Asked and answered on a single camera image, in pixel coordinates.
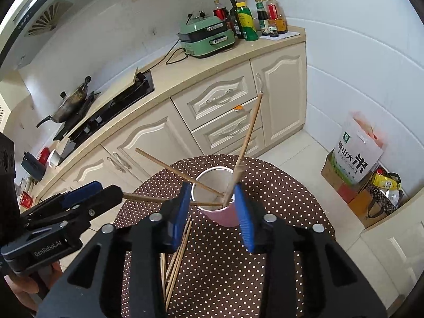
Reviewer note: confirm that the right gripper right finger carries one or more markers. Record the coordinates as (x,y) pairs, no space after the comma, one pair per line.
(333,286)

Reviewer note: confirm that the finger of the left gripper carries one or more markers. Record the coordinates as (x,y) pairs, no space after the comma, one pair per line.
(61,202)

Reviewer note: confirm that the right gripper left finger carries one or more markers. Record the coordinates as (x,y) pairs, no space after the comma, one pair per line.
(92,284)

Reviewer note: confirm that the wooden chopstick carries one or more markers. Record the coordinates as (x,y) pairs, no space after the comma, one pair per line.
(163,269)
(168,295)
(173,261)
(240,168)
(177,172)
(139,198)

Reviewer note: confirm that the pink paper cup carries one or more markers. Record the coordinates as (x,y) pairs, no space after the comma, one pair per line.
(216,178)

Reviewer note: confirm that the person left hand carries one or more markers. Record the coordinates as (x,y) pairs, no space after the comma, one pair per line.
(23,287)

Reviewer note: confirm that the white mug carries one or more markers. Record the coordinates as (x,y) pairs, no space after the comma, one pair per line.
(54,159)

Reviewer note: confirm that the black electric kettle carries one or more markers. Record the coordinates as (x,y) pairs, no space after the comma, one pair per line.
(33,167)

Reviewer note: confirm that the steel wok with lid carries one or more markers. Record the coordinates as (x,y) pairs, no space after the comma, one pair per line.
(69,103)

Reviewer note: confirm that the brown polka dot tablecloth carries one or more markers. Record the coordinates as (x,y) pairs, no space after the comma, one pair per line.
(217,277)

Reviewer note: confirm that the cardboard box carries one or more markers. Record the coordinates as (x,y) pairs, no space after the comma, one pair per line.
(370,204)

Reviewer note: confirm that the beige cutting board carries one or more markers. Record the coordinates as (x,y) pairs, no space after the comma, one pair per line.
(113,88)

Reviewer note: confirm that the yellow plastic bag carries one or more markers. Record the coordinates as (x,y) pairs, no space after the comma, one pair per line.
(386,180)

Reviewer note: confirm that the black gas cooktop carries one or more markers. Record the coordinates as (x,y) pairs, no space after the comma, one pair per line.
(142,86)

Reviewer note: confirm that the white rice bag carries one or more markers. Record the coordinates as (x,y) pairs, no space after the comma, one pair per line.
(357,150)

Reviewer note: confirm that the lower cream base cabinets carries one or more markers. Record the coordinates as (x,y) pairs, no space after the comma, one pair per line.
(198,107)

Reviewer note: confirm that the black range hood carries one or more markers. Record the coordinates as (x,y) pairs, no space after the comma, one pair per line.
(30,29)

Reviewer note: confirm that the green electric multicooker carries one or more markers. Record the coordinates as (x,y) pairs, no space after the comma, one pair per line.
(203,37)

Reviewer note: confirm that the dark olive oil bottle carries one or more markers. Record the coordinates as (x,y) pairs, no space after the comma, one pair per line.
(234,20)

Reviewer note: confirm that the green yellow oil bottle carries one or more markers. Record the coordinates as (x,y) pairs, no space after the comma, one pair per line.
(246,22)

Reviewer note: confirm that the dark soy sauce bottle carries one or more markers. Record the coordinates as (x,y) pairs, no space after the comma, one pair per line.
(262,17)

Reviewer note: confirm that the red label sauce bottle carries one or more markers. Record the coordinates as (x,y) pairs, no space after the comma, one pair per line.
(275,12)

